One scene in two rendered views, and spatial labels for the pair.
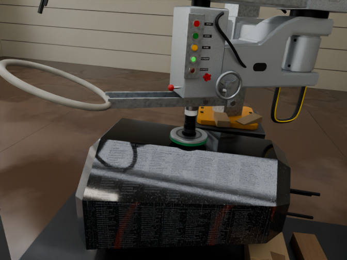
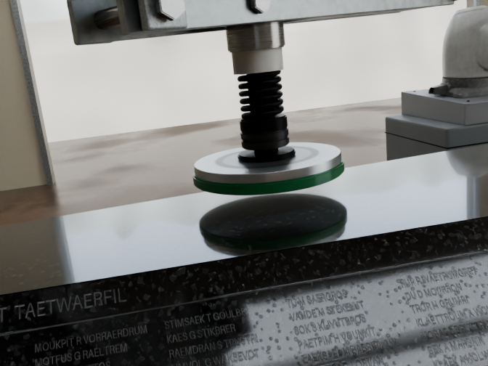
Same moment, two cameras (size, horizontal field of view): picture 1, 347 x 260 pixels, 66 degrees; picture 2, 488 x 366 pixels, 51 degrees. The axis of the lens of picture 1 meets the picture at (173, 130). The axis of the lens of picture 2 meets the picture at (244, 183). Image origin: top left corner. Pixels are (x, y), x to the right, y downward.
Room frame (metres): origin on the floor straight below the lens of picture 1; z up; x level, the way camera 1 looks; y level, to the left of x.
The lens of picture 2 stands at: (2.09, -0.38, 1.07)
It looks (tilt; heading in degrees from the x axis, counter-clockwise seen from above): 14 degrees down; 160
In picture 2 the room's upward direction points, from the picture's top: 6 degrees counter-clockwise
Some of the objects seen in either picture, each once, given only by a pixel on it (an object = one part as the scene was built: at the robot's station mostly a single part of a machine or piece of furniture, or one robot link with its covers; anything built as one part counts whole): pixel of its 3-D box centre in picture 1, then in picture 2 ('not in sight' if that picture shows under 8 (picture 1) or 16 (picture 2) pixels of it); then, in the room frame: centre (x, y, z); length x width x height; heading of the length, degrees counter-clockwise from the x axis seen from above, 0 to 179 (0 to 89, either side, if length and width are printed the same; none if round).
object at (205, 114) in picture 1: (226, 114); not in sight; (2.25, -0.45, 0.76); 0.49 x 0.49 x 0.05; 83
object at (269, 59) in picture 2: (190, 110); (257, 59); (1.41, -0.09, 1.06); 0.07 x 0.07 x 0.04
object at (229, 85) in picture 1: (225, 83); not in sight; (1.34, -0.24, 1.24); 0.15 x 0.10 x 0.15; 111
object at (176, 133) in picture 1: (188, 134); (266, 160); (1.41, -0.09, 0.92); 0.21 x 0.21 x 0.01
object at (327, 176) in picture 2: (188, 134); (267, 163); (1.41, -0.09, 0.91); 0.22 x 0.22 x 0.04
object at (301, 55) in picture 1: (299, 52); not in sight; (1.65, -0.71, 1.39); 0.19 x 0.19 x 0.20
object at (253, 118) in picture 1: (249, 118); not in sight; (2.06, -0.60, 0.80); 0.20 x 0.10 x 0.05; 122
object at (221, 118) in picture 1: (221, 119); not in sight; (2.00, -0.37, 0.81); 0.20 x 0.10 x 0.05; 1
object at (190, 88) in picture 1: (210, 55); not in sight; (1.44, -0.16, 1.36); 0.36 x 0.22 x 0.45; 111
